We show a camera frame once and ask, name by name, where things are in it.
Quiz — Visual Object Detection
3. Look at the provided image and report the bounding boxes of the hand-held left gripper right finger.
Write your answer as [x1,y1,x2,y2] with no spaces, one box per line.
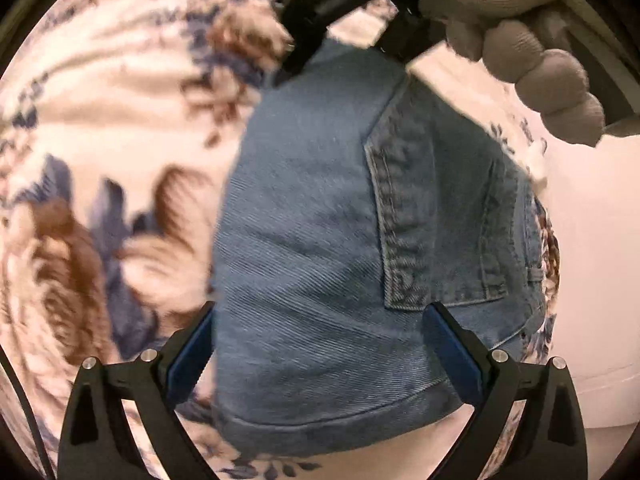
[422,301,589,480]

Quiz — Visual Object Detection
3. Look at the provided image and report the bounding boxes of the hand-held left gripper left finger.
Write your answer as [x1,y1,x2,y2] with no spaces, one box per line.
[57,300,221,480]

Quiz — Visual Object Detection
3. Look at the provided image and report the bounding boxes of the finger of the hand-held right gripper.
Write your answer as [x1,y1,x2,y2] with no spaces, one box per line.
[274,0,353,76]
[379,0,448,65]

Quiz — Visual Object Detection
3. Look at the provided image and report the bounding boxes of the blue denim pants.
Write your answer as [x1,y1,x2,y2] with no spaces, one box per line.
[210,35,549,459]

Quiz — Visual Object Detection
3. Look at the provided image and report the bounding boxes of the person's right hand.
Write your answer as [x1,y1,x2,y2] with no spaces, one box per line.
[419,0,607,148]

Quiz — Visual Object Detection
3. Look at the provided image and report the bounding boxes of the white sheet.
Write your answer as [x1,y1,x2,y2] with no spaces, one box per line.
[542,125,640,480]

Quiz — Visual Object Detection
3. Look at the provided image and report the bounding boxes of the floral fleece blanket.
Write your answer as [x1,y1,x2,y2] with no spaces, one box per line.
[0,0,561,480]

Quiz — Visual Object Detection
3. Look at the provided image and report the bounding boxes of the black cable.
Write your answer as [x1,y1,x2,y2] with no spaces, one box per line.
[0,347,55,480]

